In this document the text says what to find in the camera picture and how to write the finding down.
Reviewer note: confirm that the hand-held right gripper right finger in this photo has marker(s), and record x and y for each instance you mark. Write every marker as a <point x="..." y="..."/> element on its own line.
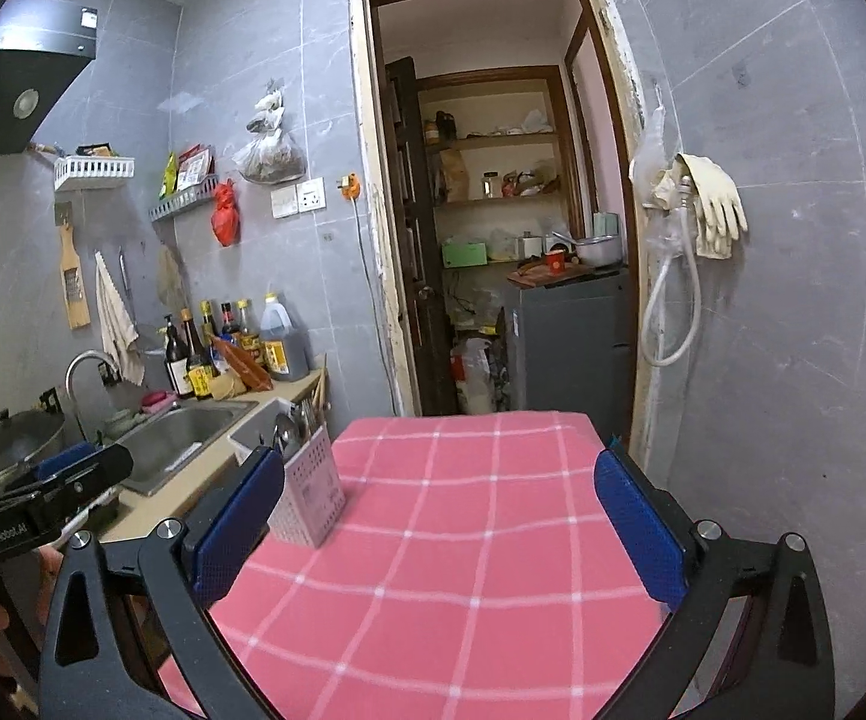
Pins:
<point x="639" y="532"/>

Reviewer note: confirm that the soy sauce bottle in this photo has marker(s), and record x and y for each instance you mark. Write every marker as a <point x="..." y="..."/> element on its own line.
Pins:
<point x="197" y="367"/>

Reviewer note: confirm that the grey wall shelf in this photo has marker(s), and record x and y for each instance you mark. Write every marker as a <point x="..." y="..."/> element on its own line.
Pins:
<point x="185" y="201"/>

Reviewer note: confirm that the black range hood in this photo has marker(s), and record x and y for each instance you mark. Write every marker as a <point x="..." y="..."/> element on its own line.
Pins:
<point x="13" y="75"/>

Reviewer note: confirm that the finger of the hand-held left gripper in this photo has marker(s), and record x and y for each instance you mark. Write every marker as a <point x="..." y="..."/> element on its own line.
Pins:
<point x="96" y="472"/>
<point x="66" y="460"/>

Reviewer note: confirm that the steel sink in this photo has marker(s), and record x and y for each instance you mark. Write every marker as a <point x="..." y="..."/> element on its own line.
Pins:
<point x="178" y="435"/>

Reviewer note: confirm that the dark bottle yellow cap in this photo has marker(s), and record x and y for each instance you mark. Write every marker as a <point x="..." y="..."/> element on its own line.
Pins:
<point x="248" y="330"/>

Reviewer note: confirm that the worn door frame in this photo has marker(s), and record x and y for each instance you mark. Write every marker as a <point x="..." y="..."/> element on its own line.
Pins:
<point x="364" y="165"/>

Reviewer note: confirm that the red plastic bag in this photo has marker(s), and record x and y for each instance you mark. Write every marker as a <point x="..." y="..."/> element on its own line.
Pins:
<point x="226" y="217"/>

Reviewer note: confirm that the metal pot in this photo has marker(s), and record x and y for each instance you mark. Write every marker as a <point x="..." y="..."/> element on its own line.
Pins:
<point x="598" y="251"/>

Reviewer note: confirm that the white plastic bag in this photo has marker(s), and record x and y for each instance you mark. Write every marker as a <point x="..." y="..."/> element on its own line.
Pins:
<point x="473" y="379"/>

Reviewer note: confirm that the red cup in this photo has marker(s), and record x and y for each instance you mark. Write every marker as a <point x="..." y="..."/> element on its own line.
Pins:
<point x="555" y="262"/>

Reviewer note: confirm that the dark bottle red cap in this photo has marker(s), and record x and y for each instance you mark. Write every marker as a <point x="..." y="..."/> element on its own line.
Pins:
<point x="228" y="319"/>

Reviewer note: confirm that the grey fridge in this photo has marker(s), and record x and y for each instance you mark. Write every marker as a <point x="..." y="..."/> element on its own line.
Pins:
<point x="575" y="345"/>

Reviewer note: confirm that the wooden cutting board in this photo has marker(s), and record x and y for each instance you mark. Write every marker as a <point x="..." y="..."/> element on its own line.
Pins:
<point x="545" y="275"/>

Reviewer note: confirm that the curved steel faucet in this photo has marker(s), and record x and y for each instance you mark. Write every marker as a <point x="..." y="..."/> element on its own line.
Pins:
<point x="84" y="367"/>

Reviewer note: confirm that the orange plug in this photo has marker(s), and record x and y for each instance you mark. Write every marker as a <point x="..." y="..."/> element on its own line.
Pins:
<point x="350" y="186"/>

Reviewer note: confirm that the dark wooden door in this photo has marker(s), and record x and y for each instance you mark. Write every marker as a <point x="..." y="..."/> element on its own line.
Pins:
<point x="410" y="240"/>

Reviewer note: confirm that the white perforated utensil holder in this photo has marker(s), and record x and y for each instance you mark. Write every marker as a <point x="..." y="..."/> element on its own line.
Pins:
<point x="313" y="487"/>

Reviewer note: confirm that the pink checked tablecloth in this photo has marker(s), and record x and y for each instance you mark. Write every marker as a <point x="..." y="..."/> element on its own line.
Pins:
<point x="448" y="540"/>

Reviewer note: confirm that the clear hanging plastic bag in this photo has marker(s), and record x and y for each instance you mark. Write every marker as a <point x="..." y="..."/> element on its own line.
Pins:
<point x="654" y="165"/>

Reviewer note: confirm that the yellow food bag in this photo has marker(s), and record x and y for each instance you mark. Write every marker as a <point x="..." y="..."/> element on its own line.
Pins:
<point x="227" y="387"/>

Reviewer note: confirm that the pink soap dish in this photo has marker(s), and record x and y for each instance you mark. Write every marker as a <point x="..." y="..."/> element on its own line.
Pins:
<point x="155" y="400"/>

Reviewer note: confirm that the wooden grater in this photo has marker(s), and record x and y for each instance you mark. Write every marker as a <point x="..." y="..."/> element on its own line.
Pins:
<point x="73" y="277"/>

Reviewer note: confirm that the glass jar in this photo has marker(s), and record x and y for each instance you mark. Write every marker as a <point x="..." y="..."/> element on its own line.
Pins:
<point x="491" y="184"/>

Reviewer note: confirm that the wall switch socket panel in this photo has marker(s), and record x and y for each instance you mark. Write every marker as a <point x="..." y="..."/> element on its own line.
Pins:
<point x="298" y="197"/>

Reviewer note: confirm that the clear bag dried goods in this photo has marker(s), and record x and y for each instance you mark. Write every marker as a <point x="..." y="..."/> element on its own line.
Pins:
<point x="272" y="157"/>

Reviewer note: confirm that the beige hanging towel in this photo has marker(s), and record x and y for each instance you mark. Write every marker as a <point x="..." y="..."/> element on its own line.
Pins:
<point x="117" y="322"/>

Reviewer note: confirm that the metal spoon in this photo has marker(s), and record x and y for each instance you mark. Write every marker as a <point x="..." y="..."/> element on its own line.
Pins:
<point x="285" y="433"/>

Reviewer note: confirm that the cream rubber gloves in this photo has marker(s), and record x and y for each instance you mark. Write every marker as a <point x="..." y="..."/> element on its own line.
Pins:
<point x="718" y="210"/>

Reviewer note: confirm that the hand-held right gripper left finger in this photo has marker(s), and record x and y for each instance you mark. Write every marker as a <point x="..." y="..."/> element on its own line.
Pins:
<point x="238" y="525"/>

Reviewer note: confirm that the brown hanging loofah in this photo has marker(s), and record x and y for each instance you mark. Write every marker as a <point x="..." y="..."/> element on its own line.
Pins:
<point x="172" y="277"/>

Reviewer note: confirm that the beige kitchen counter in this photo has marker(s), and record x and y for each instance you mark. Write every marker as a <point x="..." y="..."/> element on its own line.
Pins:
<point x="170" y="495"/>

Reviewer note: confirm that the black wok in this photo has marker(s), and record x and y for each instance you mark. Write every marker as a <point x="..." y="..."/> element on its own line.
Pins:
<point x="21" y="450"/>

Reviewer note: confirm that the white wall basket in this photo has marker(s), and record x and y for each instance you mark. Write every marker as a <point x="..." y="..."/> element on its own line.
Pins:
<point x="96" y="171"/>

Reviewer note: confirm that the orange food packet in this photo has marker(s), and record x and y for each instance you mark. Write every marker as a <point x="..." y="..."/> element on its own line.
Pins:
<point x="242" y="367"/>

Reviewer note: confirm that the green box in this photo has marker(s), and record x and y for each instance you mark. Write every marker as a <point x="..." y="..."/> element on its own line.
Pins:
<point x="464" y="253"/>

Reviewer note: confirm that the wooden shelf unit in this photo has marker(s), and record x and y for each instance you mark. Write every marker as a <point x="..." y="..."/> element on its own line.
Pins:
<point x="564" y="135"/>

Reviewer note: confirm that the brown wooden chopstick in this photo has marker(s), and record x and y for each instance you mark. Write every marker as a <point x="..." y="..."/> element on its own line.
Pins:
<point x="318" y="390"/>
<point x="324" y="401"/>

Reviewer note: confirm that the green snack packet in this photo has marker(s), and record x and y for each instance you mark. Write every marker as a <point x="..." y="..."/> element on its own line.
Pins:
<point x="169" y="176"/>

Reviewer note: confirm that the red snack packet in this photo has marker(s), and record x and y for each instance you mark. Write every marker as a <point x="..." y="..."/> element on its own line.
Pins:
<point x="195" y="167"/>

